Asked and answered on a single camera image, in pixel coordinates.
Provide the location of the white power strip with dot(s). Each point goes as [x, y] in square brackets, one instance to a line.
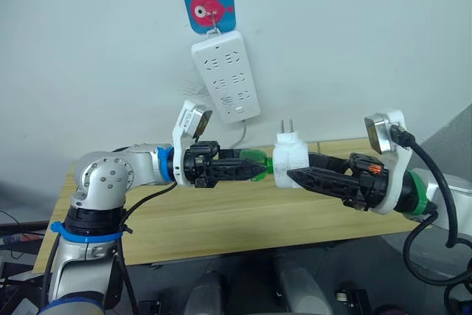
[226, 79]

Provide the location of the grey rounded shape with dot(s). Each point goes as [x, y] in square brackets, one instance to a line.
[208, 294]
[300, 285]

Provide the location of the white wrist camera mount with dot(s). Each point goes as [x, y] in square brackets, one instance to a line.
[178, 145]
[396, 167]

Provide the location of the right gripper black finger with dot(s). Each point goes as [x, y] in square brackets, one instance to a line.
[326, 161]
[324, 182]

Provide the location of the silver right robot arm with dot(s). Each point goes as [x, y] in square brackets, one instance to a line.
[462, 200]

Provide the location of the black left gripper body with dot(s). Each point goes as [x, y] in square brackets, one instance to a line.
[199, 163]

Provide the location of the dark cluttered side shelf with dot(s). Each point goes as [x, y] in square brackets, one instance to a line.
[22, 237]

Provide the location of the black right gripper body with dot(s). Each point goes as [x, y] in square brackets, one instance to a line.
[374, 186]

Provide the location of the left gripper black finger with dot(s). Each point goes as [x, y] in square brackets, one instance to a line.
[228, 154]
[232, 170]

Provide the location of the metal wall hook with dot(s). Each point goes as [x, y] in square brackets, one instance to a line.
[214, 23]

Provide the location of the blue left wrist band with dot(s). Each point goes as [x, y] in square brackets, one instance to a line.
[164, 167]

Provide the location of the white mosquito repellent heater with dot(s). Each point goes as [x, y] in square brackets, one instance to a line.
[291, 160]

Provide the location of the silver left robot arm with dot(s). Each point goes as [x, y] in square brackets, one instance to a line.
[103, 178]

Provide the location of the green repellent liquid bottle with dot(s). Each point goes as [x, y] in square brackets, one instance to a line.
[263, 162]

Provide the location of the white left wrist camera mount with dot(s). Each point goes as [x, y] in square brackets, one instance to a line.
[178, 145]

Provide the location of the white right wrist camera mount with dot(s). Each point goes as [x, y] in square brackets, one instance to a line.
[396, 167]

